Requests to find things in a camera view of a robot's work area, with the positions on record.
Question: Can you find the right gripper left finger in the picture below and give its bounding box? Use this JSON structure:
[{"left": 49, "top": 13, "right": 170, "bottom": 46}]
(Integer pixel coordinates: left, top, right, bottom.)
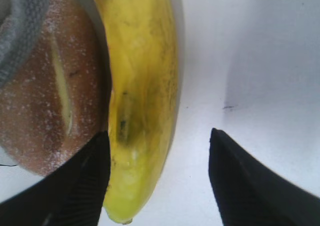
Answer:
[{"left": 0, "top": 131, "right": 111, "bottom": 226}]

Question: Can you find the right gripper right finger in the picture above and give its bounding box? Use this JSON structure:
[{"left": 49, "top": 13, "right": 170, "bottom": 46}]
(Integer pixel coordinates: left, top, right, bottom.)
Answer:
[{"left": 208, "top": 128, "right": 320, "bottom": 226}]

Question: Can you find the sugared bread roll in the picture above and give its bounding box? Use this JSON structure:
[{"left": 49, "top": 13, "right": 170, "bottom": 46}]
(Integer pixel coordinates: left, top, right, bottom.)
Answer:
[{"left": 0, "top": 0, "right": 107, "bottom": 176}]

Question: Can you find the yellow banana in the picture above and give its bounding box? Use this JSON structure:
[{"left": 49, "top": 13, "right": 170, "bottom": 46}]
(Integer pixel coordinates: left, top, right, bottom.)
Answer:
[{"left": 94, "top": 0, "right": 179, "bottom": 224}]

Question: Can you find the navy blue lunch bag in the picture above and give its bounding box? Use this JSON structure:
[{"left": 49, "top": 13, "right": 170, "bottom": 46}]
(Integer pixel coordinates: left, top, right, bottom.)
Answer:
[{"left": 0, "top": 0, "right": 49, "bottom": 87}]

